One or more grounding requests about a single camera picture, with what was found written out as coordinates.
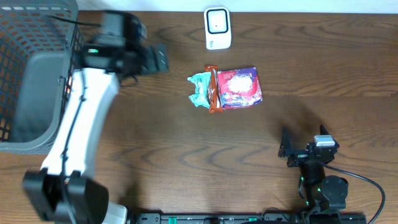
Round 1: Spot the red snack bar wrapper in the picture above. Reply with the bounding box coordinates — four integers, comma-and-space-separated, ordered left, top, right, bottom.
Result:
205, 65, 223, 113

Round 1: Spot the grey plastic mesh basket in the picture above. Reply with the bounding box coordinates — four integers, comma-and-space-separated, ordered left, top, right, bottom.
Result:
1, 0, 83, 154

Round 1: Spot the white barcode scanner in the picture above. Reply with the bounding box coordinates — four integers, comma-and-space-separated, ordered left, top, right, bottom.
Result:
203, 7, 232, 50

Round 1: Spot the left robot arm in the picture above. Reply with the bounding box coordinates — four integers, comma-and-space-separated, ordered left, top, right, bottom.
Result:
22, 11, 169, 223

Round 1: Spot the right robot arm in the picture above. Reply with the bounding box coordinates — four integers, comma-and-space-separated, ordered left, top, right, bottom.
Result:
278, 125, 348, 223

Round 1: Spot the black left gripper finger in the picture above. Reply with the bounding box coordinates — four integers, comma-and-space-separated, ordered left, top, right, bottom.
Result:
141, 46, 155, 75
154, 44, 169, 72

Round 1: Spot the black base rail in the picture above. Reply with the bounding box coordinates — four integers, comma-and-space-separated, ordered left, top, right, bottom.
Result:
127, 213, 367, 224

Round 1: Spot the red purple pad packet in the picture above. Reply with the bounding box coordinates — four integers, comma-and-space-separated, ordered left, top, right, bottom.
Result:
217, 67, 262, 110

